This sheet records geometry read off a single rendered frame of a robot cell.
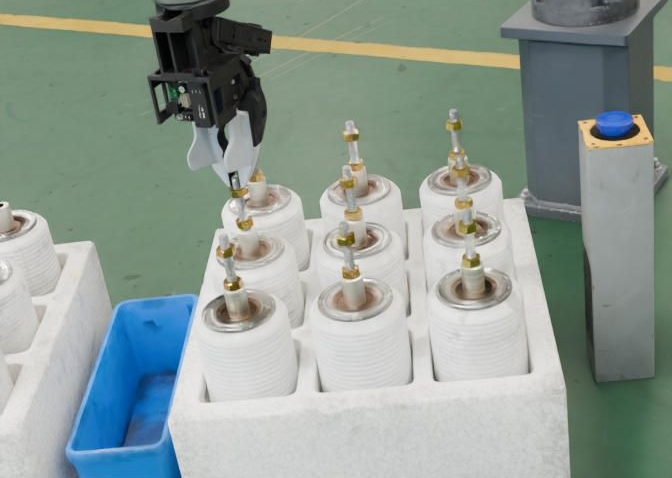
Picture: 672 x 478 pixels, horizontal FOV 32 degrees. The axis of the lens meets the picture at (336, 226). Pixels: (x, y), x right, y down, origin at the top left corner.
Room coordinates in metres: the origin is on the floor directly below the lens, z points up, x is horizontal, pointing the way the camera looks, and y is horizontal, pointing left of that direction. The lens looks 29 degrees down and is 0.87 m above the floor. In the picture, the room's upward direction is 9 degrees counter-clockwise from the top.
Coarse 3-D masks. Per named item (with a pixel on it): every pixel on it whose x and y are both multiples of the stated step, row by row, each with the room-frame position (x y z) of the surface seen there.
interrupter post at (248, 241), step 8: (240, 232) 1.10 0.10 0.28; (248, 232) 1.10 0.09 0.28; (256, 232) 1.11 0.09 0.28; (240, 240) 1.10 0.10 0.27; (248, 240) 1.10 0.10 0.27; (256, 240) 1.10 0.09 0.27; (240, 248) 1.10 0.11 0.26; (248, 248) 1.10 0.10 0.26; (256, 248) 1.10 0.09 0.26; (248, 256) 1.10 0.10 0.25
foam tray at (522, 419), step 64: (192, 384) 0.98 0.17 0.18; (320, 384) 0.99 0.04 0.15; (448, 384) 0.91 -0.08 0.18; (512, 384) 0.90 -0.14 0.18; (192, 448) 0.92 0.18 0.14; (256, 448) 0.91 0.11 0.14; (320, 448) 0.91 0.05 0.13; (384, 448) 0.90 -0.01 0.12; (448, 448) 0.89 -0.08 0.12; (512, 448) 0.89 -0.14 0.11
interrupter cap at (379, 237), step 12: (336, 228) 1.12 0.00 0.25; (372, 228) 1.11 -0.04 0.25; (384, 228) 1.11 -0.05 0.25; (324, 240) 1.10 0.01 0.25; (336, 240) 1.10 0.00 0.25; (372, 240) 1.09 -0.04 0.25; (384, 240) 1.08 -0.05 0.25; (336, 252) 1.07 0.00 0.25; (360, 252) 1.07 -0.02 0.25; (372, 252) 1.06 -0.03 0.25
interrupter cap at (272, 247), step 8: (264, 232) 1.14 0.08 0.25; (232, 240) 1.14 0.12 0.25; (264, 240) 1.13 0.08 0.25; (272, 240) 1.12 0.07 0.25; (280, 240) 1.12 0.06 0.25; (264, 248) 1.11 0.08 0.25; (272, 248) 1.10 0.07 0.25; (280, 248) 1.10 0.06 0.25; (216, 256) 1.10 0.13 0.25; (240, 256) 1.10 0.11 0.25; (256, 256) 1.10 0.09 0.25; (264, 256) 1.09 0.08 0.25; (272, 256) 1.09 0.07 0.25; (280, 256) 1.09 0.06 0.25; (240, 264) 1.08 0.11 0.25; (248, 264) 1.08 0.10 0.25; (256, 264) 1.07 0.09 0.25; (264, 264) 1.07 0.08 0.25
